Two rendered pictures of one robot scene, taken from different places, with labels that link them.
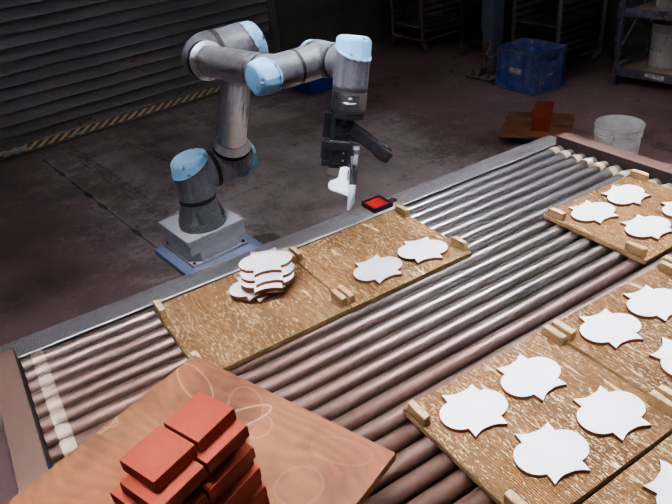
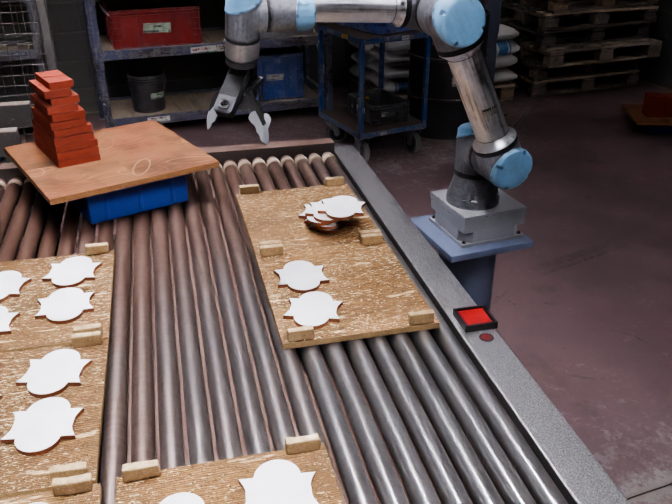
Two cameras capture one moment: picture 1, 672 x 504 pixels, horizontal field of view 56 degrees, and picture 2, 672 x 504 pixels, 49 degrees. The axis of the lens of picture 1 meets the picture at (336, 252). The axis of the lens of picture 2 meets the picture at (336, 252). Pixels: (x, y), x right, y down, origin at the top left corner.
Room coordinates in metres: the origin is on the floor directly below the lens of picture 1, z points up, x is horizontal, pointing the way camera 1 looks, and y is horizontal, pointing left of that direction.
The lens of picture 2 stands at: (1.94, -1.57, 1.82)
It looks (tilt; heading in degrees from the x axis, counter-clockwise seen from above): 28 degrees down; 106
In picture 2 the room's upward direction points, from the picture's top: straight up
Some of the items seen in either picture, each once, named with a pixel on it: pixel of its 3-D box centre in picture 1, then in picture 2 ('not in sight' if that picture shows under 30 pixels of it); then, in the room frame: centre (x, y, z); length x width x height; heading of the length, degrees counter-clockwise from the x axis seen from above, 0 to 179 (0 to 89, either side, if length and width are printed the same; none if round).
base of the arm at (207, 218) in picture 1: (199, 208); (473, 184); (1.79, 0.41, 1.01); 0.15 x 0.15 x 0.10
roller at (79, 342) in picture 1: (347, 236); (415, 292); (1.71, -0.04, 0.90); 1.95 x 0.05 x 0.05; 119
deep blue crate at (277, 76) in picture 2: not in sight; (269, 71); (-0.24, 4.10, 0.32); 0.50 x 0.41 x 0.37; 33
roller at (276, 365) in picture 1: (428, 293); (252, 313); (1.36, -0.24, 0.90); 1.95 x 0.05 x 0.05; 119
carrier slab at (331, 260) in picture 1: (377, 254); (340, 288); (1.54, -0.12, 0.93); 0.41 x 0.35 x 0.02; 120
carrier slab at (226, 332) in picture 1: (249, 309); (305, 217); (1.34, 0.24, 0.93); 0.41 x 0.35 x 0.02; 120
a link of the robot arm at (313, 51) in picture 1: (316, 60); (286, 12); (1.39, 0.00, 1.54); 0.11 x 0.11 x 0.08; 35
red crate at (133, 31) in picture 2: not in sight; (152, 23); (-0.96, 3.54, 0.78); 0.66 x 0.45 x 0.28; 37
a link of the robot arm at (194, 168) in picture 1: (194, 174); (478, 146); (1.79, 0.41, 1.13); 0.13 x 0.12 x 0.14; 125
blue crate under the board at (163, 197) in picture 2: not in sight; (121, 181); (0.75, 0.25, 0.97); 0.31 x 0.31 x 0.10; 51
